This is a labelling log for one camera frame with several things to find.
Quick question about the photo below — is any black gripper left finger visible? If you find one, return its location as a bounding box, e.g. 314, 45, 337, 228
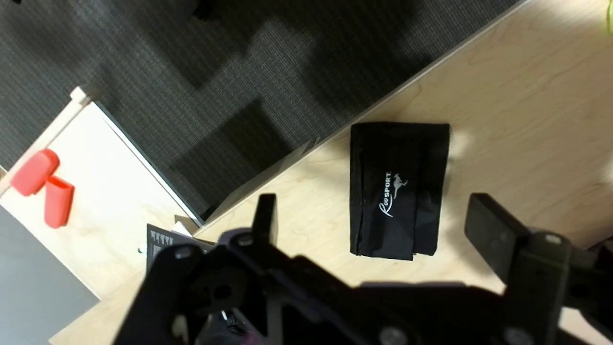
218, 191, 293, 277

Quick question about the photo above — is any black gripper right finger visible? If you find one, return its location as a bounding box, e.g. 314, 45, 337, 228
463, 191, 574, 345

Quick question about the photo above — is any black card with labels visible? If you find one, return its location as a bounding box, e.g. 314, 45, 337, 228
143, 222, 216, 277

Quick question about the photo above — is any light wood desk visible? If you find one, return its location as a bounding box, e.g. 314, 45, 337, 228
46, 0, 613, 345

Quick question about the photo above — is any pull-out wood board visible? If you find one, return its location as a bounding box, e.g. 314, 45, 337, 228
0, 84, 207, 302

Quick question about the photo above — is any red rounded block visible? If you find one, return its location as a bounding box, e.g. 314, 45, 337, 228
9, 147, 63, 197

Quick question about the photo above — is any grey flat panel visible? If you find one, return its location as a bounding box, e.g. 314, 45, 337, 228
0, 203, 103, 345

